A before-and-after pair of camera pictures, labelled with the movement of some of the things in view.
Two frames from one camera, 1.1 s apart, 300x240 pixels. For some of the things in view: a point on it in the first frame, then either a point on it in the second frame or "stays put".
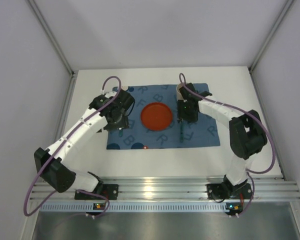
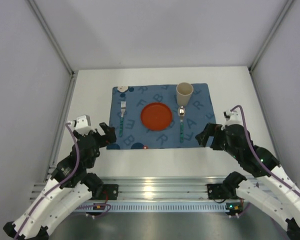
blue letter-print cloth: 203,132 stays put
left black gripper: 118,125 → 100,137
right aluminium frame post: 271,33 stays put
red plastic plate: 156,116 stays put
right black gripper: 186,118 → 213,136
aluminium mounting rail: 263,188 stays put
